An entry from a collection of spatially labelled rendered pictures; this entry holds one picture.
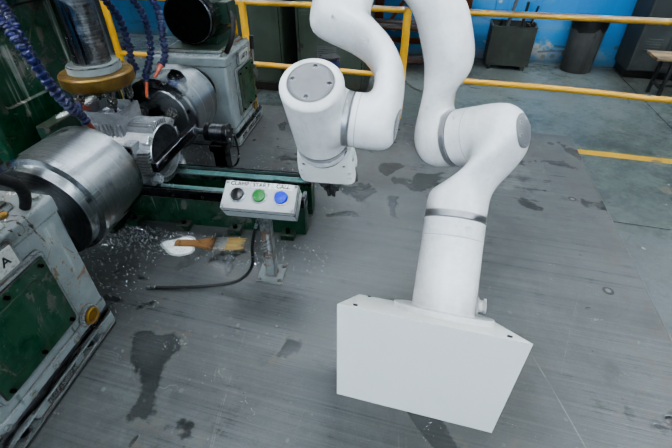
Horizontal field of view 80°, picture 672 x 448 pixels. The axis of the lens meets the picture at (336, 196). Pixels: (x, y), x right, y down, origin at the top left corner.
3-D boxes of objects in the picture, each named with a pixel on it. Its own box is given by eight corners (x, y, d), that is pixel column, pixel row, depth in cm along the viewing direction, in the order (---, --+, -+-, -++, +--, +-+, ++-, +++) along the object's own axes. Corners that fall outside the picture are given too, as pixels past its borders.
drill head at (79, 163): (-32, 293, 85) (-107, 198, 71) (80, 196, 115) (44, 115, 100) (75, 306, 82) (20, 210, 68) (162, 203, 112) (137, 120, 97)
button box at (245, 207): (226, 215, 93) (218, 207, 88) (232, 188, 96) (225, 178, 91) (298, 222, 91) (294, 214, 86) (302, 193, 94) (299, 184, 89)
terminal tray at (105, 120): (85, 136, 111) (75, 111, 107) (108, 120, 120) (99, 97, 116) (125, 138, 110) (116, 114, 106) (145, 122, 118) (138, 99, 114)
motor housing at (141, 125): (94, 189, 116) (69, 130, 106) (130, 158, 132) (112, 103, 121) (158, 195, 114) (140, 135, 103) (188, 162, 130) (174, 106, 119)
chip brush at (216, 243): (172, 249, 113) (171, 247, 113) (178, 238, 117) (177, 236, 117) (244, 251, 113) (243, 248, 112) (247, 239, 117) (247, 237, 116)
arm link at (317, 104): (359, 118, 62) (302, 110, 64) (357, 59, 50) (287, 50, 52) (348, 165, 59) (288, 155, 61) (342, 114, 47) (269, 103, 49)
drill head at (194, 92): (121, 161, 131) (95, 87, 117) (178, 111, 165) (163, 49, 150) (193, 166, 128) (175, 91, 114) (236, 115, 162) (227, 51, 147)
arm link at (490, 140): (444, 225, 89) (458, 123, 92) (530, 230, 75) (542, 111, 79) (412, 213, 81) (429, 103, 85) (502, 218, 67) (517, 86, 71)
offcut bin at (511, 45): (523, 62, 525) (541, -7, 478) (528, 73, 488) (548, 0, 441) (482, 59, 535) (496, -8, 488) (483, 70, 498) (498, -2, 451)
